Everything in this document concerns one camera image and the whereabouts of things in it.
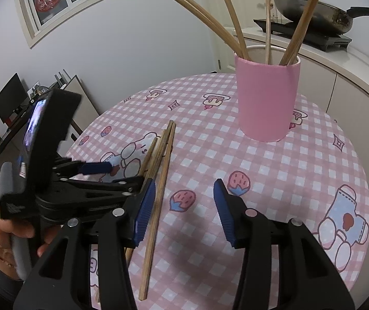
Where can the dark desk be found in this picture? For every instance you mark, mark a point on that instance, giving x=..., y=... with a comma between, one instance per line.
x=4, y=142

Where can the metal rods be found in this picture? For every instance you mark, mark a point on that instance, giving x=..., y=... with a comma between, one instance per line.
x=62, y=77

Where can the black induction cooker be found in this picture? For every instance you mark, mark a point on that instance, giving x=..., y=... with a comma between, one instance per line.
x=333, y=40

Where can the single wooden chopstick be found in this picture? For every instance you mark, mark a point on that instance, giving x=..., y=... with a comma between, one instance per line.
x=166, y=132
x=147, y=155
x=152, y=160
x=164, y=168

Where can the black monitor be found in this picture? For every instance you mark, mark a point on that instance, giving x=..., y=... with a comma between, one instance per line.
x=8, y=100

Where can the person's left hand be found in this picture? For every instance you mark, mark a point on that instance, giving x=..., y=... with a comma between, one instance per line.
x=23, y=242

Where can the bunch of wooden chopsticks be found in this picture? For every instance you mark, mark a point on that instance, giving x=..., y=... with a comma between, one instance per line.
x=305, y=13

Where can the small photo frame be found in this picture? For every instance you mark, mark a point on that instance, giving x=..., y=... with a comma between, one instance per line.
x=39, y=89

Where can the white wooden board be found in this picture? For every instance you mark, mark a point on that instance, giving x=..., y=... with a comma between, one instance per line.
x=78, y=97

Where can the pink checked tablecloth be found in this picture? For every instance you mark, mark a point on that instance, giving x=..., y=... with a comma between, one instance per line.
x=204, y=155

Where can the pink cup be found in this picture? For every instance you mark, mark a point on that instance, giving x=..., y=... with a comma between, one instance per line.
x=265, y=103

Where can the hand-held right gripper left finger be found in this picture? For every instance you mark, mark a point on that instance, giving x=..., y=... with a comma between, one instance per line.
x=144, y=213

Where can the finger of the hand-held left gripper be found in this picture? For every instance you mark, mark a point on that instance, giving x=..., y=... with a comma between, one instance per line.
x=95, y=168
x=107, y=187

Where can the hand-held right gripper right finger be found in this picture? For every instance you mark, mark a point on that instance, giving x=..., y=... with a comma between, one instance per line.
x=224, y=210

